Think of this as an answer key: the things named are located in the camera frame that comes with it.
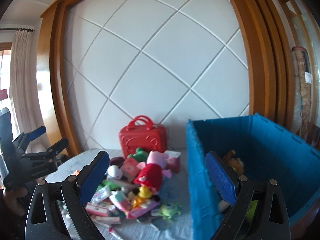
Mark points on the red toy suitcase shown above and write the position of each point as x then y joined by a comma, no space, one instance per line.
142,132

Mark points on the blue plastic storage crate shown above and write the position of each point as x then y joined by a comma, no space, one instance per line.
267,150

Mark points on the orange pink plush toy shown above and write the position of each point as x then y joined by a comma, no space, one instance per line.
76,172

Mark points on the pink tissue pack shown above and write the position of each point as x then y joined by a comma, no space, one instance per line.
173,161

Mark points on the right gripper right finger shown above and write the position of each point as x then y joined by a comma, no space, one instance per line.
270,219

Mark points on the green frog plush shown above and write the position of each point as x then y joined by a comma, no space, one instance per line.
140,155

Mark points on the pink white tissue box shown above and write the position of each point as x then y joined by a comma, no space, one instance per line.
130,169

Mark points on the white wet wipes pack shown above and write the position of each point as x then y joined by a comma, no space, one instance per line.
101,195

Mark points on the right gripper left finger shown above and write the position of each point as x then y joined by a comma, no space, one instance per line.
44,219

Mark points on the wooden slat room divider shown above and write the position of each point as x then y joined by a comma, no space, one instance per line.
305,31

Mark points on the white round plush toy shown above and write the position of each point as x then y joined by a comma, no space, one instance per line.
115,172

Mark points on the yellow duck plush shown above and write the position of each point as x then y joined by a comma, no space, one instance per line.
142,195

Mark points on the beige window curtain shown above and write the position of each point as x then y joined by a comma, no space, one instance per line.
23,86

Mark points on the green one-eyed monster plush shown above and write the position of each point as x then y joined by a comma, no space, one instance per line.
168,210

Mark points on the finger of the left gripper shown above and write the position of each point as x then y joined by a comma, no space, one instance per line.
22,142
56,148

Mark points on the pink pig plush red dress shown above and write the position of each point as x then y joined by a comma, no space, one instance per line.
152,171

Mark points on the brown plush in crate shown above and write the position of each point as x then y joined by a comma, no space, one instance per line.
235,163

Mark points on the rolled patterned carpet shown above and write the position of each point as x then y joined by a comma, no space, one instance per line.
303,82

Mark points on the lime green toy in crate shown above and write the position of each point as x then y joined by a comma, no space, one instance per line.
251,210

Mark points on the pink long medicine box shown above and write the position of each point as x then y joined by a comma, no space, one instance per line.
98,210

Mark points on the pink wipes pack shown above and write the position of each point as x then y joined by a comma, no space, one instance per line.
141,209

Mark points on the person's left hand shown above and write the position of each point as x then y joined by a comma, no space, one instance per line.
11,200

